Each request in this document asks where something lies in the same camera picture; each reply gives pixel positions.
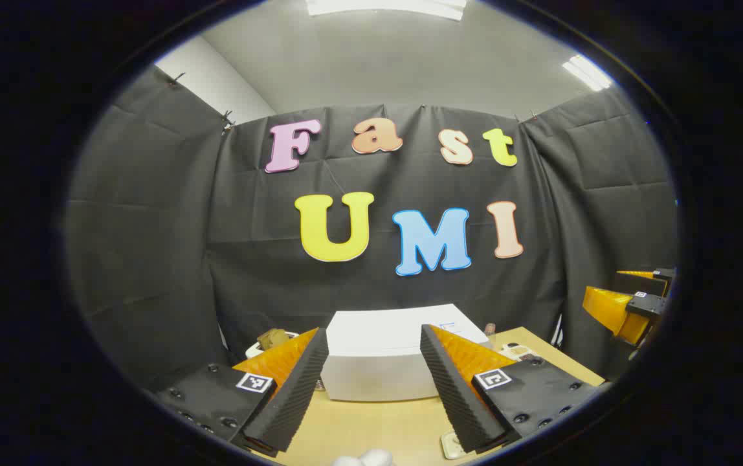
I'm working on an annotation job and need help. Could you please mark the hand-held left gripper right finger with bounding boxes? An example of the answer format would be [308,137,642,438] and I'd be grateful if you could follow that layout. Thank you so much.
[419,324,605,454]

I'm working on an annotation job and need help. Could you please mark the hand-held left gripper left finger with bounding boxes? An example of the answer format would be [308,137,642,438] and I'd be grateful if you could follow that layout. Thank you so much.
[142,327,330,457]

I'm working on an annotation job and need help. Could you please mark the white microwave oven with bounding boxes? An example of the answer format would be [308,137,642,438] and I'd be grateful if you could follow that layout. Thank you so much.
[321,303,490,403]

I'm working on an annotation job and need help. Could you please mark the pale green square plate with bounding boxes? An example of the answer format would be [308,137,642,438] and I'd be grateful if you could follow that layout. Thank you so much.
[440,430,469,460]

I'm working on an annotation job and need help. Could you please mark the white toaster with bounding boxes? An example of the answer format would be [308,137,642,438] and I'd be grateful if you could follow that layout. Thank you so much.
[245,330,301,360]

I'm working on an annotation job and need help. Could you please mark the brown toast slice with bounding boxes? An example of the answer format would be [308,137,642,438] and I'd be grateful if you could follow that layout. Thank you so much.
[257,328,291,350]

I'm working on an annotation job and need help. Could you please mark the white divided bean dish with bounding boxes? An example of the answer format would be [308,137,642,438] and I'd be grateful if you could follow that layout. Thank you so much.
[498,343,544,363]

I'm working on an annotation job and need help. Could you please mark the small ceiling light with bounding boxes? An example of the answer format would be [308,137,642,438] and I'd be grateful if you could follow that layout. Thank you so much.
[562,54,614,92]

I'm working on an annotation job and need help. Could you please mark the long ceiling light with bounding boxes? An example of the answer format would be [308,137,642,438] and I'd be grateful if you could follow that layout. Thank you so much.
[305,0,468,21]

